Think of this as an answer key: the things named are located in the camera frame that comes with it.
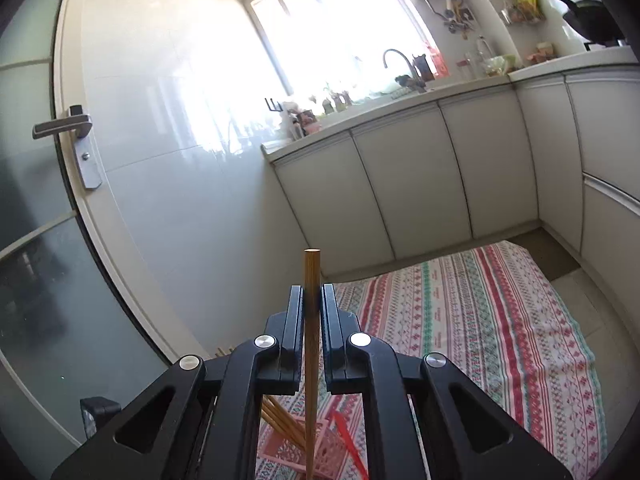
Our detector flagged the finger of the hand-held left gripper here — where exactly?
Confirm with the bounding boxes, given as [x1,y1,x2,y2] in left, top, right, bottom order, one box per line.
[79,396,122,447]

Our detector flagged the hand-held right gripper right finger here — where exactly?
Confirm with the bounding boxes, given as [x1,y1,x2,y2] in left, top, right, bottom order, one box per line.
[321,283,574,480]

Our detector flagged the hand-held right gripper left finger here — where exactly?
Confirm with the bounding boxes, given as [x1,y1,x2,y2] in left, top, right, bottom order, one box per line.
[50,285,305,480]

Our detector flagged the pink plastic utensil basket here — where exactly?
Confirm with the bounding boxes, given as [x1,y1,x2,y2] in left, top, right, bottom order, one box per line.
[256,411,351,480]

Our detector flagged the red plastic spoon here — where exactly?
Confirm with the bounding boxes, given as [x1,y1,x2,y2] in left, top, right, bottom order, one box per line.
[332,411,371,480]

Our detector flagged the striped patterned tablecloth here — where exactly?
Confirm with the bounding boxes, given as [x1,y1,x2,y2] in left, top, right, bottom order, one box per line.
[255,240,609,480]

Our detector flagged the frosted glass door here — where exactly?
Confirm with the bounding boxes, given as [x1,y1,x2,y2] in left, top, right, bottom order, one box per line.
[0,0,168,466]

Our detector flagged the white kitchen cabinets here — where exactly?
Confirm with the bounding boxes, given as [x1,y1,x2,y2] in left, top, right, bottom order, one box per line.
[261,46,640,291]

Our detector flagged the small figurines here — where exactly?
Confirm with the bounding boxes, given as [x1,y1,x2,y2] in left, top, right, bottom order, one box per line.
[279,100,319,139]

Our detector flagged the small plant pots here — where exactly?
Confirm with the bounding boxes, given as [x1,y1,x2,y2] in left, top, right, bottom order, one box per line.
[321,85,354,114]

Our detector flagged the curved metal faucet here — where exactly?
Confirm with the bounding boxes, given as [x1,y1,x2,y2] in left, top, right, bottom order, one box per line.
[382,48,427,94]

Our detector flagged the dark brown jar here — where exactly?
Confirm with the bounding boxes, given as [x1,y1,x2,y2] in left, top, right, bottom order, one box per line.
[412,53,435,82]

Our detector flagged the red bottle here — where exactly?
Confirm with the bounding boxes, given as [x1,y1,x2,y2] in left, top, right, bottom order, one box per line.
[427,45,449,80]

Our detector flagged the kitchen window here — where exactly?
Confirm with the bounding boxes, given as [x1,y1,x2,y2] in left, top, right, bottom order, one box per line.
[246,0,437,108]

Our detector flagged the clear glass bottle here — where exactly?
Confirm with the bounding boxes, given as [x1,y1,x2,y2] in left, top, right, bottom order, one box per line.
[475,35,494,70]

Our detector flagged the yellow snack packets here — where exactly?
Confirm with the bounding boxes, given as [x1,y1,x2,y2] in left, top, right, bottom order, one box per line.
[512,0,545,24]

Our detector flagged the black wok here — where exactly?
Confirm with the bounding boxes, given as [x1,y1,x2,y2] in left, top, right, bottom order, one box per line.
[539,0,628,47]

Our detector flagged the metal door handle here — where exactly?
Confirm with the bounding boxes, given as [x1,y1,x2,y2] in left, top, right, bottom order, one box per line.
[32,104,104,191]

